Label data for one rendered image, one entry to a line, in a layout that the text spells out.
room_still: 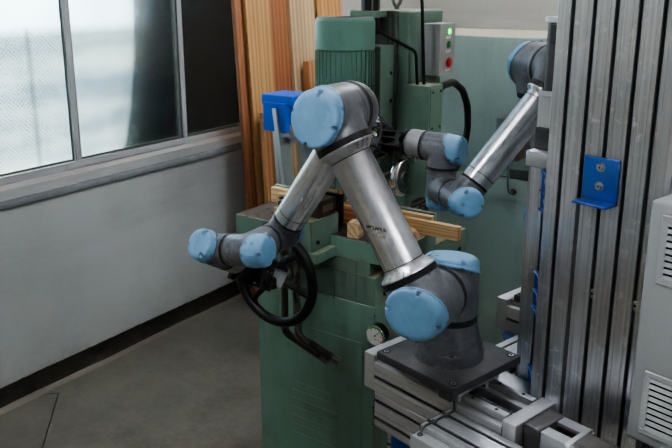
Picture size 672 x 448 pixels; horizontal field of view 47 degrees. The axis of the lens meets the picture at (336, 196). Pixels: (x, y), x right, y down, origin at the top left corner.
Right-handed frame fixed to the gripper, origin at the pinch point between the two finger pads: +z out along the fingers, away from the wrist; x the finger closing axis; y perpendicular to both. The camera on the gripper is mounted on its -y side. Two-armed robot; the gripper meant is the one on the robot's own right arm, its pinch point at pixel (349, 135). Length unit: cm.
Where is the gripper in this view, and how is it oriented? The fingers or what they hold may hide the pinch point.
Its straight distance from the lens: 213.8
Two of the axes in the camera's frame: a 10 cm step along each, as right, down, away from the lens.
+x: -2.3, 9.7, -0.5
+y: -5.3, -1.7, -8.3
